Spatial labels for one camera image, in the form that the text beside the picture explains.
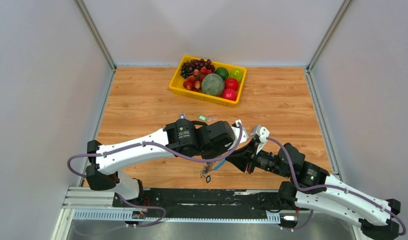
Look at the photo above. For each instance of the red apple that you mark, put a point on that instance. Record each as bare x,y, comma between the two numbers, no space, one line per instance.
229,94
231,83

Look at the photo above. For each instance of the key with green tag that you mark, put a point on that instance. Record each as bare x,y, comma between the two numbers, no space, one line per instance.
206,118

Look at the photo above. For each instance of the red apple rear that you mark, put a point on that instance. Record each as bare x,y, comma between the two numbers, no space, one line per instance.
231,83

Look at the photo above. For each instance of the dark green lime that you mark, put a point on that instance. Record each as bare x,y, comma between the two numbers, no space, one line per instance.
222,72

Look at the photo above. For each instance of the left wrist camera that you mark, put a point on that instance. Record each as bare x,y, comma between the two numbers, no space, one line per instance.
240,132

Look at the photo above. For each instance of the white slotted cable duct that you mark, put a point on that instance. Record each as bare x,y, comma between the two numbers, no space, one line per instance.
130,214

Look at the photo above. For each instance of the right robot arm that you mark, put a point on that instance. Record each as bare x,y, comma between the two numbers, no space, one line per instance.
312,187

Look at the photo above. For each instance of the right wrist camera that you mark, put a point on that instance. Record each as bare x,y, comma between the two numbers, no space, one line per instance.
260,134

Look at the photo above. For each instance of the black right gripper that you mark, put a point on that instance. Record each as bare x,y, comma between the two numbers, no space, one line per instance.
245,158

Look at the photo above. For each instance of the red cherry cluster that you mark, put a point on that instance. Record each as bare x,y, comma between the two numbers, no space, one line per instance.
193,80

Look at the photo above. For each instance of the green netted melon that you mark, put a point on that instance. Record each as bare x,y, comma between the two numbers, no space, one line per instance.
213,85

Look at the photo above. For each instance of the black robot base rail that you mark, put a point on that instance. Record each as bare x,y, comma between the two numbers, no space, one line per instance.
203,203

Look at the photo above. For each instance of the yellow plastic tray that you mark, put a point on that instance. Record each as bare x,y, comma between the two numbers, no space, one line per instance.
176,84

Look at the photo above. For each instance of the dark purple grape bunch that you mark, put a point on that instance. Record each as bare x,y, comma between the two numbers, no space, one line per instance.
190,67

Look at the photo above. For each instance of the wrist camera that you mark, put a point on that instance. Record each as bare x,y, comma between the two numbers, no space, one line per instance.
240,132
260,134

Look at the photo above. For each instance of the red apple front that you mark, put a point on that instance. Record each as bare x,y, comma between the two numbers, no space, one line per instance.
229,94

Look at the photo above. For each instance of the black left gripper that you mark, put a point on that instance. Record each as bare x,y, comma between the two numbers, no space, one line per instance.
222,150

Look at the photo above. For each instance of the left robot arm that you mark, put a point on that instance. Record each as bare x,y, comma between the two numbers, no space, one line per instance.
189,139

